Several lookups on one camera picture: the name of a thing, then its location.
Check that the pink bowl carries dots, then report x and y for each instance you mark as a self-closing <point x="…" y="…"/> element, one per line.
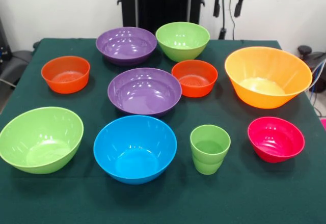
<point x="275" y="142"/>

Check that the dark green tablecloth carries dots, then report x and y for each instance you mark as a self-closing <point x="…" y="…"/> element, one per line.
<point x="229" y="196"/>

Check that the small green bowl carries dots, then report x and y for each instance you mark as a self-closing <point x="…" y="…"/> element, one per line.
<point x="182" y="43"/>

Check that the pink cup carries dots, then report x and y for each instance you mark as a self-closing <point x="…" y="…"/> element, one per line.
<point x="324" y="124"/>

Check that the grey office chair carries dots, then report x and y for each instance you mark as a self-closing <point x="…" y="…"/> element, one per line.
<point x="20" y="63"/>

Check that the large orange bowl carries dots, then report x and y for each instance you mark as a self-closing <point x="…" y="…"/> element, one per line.
<point x="267" y="91"/>

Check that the orange-red bowl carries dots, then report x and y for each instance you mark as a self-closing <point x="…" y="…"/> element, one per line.
<point x="194" y="86"/>
<point x="65" y="81"/>

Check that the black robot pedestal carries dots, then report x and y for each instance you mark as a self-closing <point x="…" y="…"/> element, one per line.
<point x="163" y="0"/>

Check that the large green bowl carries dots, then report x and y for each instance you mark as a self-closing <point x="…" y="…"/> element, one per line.
<point x="38" y="142"/>

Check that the purple bowl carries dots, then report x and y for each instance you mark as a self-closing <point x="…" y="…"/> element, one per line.
<point x="126" y="45"/>
<point x="144" y="94"/>

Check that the blue bowl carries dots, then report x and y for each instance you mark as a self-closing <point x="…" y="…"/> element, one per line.
<point x="135" y="152"/>

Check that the green cup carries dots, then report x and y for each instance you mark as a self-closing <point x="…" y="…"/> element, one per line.
<point x="208" y="157"/>

